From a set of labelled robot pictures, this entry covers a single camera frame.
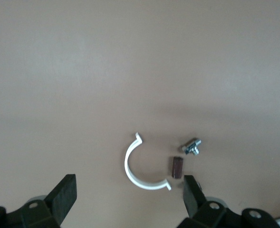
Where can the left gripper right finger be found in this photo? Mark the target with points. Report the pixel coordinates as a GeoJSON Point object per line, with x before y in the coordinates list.
{"type": "Point", "coordinates": [193, 199]}

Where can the silver metal fitting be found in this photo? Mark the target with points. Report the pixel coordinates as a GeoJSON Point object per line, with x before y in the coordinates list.
{"type": "Point", "coordinates": [190, 147]}

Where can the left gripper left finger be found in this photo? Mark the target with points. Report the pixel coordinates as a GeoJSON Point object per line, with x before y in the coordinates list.
{"type": "Point", "coordinates": [61, 199]}

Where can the brown ribbed block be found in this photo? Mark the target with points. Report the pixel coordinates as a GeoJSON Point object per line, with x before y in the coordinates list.
{"type": "Point", "coordinates": [177, 167]}

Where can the white curved pipe clamp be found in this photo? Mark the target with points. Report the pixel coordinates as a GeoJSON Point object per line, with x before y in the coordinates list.
{"type": "Point", "coordinates": [128, 166]}

